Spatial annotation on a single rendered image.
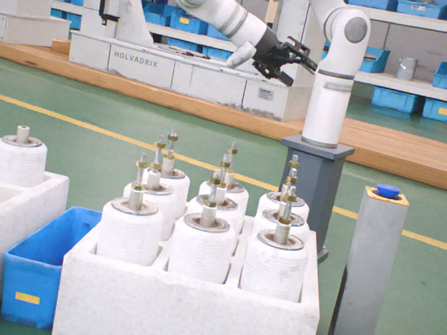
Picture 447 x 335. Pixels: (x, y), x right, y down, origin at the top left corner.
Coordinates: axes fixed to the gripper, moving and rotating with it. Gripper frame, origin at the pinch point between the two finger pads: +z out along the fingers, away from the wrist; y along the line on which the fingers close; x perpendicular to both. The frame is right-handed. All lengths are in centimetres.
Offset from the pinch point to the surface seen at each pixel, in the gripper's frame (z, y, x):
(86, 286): -25, -14, 66
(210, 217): -16, -23, 50
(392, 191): 11.8, -27.8, 28.6
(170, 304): -15, -21, 64
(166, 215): -18, -10, 48
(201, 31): 79, 426, -288
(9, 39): -61, 291, -100
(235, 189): -6.5, -6.6, 35.5
